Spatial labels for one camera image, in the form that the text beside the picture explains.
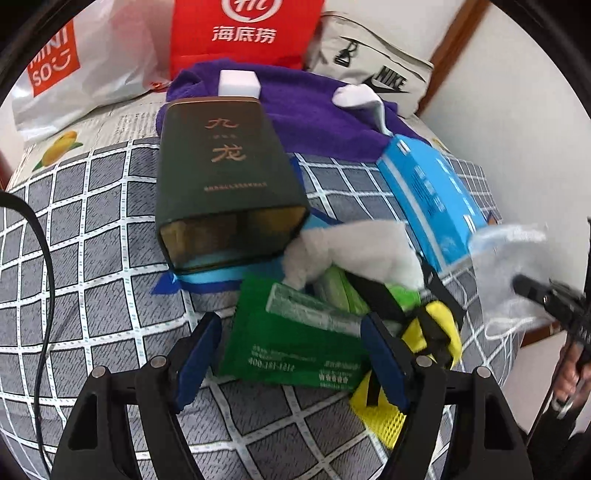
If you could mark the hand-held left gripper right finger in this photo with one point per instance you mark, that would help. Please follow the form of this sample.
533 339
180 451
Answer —
383 364

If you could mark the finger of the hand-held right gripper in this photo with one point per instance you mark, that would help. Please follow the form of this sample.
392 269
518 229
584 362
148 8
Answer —
531 288

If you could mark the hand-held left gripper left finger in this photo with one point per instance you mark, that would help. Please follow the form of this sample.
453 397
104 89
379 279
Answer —
198 364

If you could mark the clear plastic packet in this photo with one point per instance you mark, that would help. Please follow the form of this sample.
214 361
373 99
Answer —
498 277

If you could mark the dark green packet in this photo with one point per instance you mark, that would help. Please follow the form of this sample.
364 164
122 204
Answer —
286 350

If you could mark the person's right hand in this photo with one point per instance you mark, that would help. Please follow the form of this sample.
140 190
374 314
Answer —
567 383

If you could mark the light green wipes pack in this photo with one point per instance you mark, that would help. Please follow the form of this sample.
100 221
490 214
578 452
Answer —
337 288

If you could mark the pale green slim packet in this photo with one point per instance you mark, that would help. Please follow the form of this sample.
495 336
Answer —
304 307

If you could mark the grey fluffy cloth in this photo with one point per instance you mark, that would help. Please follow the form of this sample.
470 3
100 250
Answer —
355 249

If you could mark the blue tissue pack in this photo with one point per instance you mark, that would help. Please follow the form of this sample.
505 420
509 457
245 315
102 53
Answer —
429 203

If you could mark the grey checked bed sheet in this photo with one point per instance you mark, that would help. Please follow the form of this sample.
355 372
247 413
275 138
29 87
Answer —
115 230

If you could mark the dark green box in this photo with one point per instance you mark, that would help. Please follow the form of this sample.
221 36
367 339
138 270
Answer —
221 184

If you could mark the newsprint patterned sheet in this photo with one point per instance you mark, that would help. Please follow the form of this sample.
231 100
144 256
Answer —
115 122

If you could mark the white crumpled cloth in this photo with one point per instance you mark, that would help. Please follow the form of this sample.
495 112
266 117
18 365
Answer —
358 99

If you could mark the purple towel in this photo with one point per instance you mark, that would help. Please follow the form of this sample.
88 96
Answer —
300 115

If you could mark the white sponge block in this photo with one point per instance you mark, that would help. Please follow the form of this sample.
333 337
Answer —
238 84

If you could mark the beige waist bag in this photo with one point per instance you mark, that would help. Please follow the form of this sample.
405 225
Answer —
364 55

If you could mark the white plastic bag red label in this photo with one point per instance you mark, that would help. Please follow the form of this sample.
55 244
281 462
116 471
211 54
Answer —
106 60

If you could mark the red paper bag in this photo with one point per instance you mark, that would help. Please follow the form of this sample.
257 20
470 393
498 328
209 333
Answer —
244 32

